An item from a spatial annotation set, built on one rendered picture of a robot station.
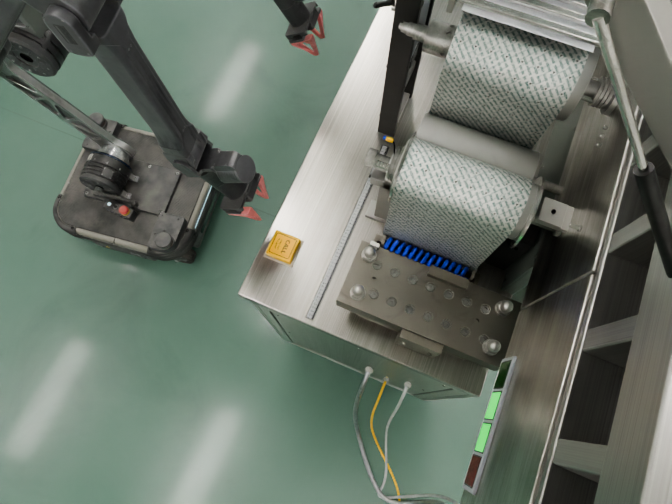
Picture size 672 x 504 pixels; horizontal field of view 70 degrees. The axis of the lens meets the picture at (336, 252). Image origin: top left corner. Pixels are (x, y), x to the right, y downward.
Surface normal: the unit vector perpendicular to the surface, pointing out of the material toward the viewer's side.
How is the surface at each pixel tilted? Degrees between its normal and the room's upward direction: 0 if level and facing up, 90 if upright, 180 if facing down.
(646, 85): 90
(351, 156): 0
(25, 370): 0
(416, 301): 0
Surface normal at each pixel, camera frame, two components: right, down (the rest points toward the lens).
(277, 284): 0.00, -0.31
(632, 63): -0.39, 0.88
